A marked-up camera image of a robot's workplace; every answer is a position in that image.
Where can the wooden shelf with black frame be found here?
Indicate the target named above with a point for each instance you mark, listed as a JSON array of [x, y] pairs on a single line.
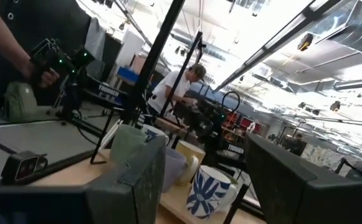
[[174, 202]]

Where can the green backpack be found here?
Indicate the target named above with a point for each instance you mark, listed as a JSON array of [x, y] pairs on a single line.
[[18, 102]]

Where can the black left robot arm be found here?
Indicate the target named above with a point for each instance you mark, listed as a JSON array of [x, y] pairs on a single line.
[[202, 121]]

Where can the person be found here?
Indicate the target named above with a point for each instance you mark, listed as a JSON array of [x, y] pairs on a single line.
[[43, 18], [168, 90], [296, 145]]

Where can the white mug blue pattern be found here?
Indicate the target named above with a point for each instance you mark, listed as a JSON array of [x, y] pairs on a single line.
[[159, 130]]

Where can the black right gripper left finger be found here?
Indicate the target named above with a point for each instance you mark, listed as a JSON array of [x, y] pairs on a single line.
[[127, 193]]

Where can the black aluminium rig frame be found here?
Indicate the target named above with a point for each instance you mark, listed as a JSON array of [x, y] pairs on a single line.
[[158, 53]]

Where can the white mug blue flower print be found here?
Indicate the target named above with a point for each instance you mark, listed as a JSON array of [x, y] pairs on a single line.
[[208, 193]]

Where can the red shelving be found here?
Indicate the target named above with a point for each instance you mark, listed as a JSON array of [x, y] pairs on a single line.
[[244, 123]]

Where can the sage green mug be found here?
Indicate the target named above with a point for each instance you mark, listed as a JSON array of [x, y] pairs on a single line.
[[126, 143]]

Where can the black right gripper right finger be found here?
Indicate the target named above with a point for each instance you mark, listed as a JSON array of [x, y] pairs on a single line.
[[293, 199]]

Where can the person's forearm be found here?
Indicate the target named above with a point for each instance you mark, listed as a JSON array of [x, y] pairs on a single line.
[[0, 37]]

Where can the black ceiling spotlight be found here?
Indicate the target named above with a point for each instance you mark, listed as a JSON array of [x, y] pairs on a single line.
[[305, 42], [335, 105]]

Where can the silver ventilation duct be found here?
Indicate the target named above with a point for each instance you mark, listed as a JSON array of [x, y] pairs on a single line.
[[361, 28]]

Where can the purple mug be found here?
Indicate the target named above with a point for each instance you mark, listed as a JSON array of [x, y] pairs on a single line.
[[173, 168]]

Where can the person's hand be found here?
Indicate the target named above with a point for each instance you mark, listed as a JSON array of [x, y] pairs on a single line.
[[45, 79]]

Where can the black table-level camera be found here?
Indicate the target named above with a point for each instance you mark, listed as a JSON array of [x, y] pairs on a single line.
[[21, 166]]

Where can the silver round duct pipe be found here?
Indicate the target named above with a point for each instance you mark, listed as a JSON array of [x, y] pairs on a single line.
[[358, 84]]

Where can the cream mug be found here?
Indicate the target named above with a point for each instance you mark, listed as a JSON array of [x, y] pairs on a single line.
[[193, 152]]

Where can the white panel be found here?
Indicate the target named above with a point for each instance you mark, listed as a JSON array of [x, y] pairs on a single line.
[[131, 46]]

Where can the blue bin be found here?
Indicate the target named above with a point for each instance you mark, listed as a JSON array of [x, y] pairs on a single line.
[[127, 74]]

